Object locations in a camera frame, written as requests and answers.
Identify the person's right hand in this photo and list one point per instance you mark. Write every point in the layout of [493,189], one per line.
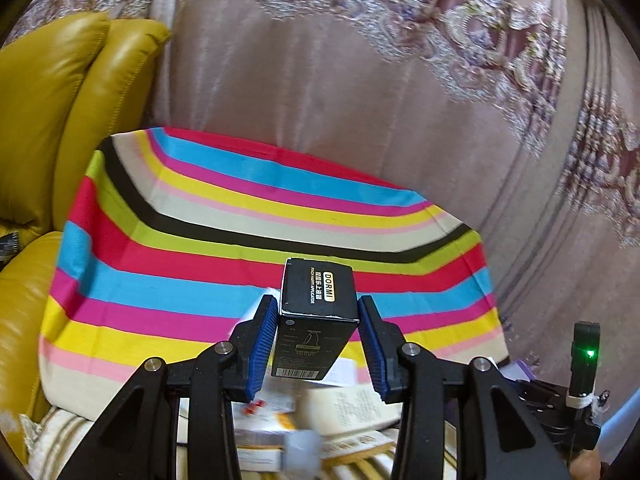
[587,466]

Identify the white blue red medicine box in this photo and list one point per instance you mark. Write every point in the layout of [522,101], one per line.
[271,410]

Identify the yellow leather cushion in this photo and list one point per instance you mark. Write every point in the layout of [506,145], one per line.
[65,87]

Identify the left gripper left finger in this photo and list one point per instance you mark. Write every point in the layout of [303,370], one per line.
[135,436]

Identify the purple storage box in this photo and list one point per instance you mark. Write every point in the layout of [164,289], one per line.
[517,371]

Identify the small white silver box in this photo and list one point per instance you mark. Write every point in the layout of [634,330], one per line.
[343,373]

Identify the beige striped blanket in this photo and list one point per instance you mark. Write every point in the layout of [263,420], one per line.
[51,442]

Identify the white gold toothpaste box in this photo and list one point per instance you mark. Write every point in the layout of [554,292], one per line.
[365,441]

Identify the rainbow striped cloth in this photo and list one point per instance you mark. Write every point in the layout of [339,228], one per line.
[175,234]

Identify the black Dormi box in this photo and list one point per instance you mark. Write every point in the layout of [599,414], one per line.
[317,316]

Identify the large white text box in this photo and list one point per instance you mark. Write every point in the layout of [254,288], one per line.
[334,411]

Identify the white orange soap box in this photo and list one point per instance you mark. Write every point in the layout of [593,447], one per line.
[262,437]

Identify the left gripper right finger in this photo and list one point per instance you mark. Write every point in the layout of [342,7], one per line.
[497,436]

